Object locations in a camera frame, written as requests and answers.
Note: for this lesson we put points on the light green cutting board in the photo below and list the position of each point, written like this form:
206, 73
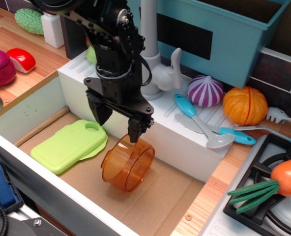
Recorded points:
80, 140

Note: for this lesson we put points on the red white toy slice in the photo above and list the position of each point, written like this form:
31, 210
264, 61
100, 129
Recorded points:
24, 62

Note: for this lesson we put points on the purple striped toy onion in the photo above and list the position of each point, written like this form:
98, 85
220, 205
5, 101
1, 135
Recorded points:
205, 91

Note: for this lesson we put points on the green toy apple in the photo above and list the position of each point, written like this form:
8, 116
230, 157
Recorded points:
90, 55

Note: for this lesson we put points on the orange toy carrot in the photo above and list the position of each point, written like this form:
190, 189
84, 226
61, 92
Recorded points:
253, 195

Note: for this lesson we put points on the white toy sink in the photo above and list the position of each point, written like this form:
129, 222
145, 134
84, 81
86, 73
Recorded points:
180, 148

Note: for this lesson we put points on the blue handled grey knife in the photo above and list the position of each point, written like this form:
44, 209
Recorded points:
239, 137

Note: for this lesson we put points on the magenta toy beet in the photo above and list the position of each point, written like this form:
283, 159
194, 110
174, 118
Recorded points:
7, 69

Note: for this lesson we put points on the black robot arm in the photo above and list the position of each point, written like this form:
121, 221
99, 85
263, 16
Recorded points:
109, 27

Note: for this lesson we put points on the blue handled grey spoon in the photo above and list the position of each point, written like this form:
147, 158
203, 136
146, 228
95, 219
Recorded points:
215, 142

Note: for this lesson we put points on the white salt shaker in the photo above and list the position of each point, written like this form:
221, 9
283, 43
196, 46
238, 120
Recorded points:
52, 30

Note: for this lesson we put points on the grey toy pasta server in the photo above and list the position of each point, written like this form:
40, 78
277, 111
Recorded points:
274, 114

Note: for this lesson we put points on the orange transparent toy pot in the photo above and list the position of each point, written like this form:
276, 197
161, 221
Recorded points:
126, 164

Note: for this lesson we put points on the orange toy pumpkin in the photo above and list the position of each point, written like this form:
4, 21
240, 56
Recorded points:
246, 106

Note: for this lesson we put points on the black toy stove grate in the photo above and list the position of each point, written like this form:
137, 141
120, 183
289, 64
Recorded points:
273, 216

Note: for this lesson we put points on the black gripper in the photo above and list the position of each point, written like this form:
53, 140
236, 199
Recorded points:
109, 92

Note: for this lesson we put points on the green bumpy toy gourd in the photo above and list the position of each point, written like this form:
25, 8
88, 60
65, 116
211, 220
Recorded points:
30, 20

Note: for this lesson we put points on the grey toy faucet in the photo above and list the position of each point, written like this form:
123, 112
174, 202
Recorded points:
164, 78

